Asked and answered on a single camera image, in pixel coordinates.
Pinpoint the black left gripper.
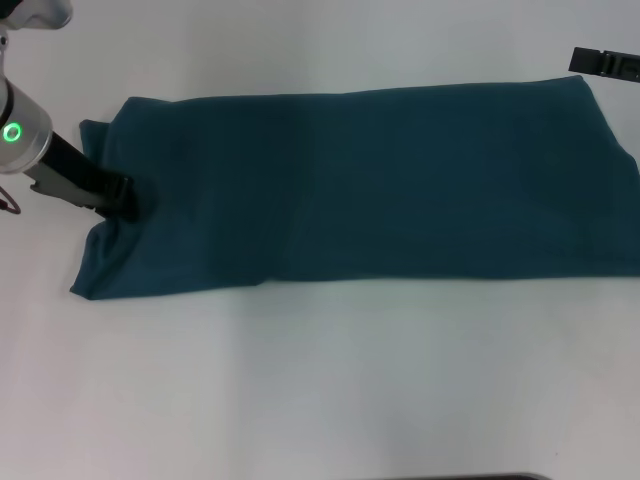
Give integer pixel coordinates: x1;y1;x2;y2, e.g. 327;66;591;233
38;130;146;222

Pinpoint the teal blue printed t-shirt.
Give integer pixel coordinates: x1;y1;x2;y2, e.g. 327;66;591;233
68;74;640;303

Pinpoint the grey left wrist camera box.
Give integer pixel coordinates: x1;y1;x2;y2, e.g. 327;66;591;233
28;165;100;211

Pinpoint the maroon cable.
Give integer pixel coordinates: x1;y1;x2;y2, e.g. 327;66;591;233
0;186;24;217

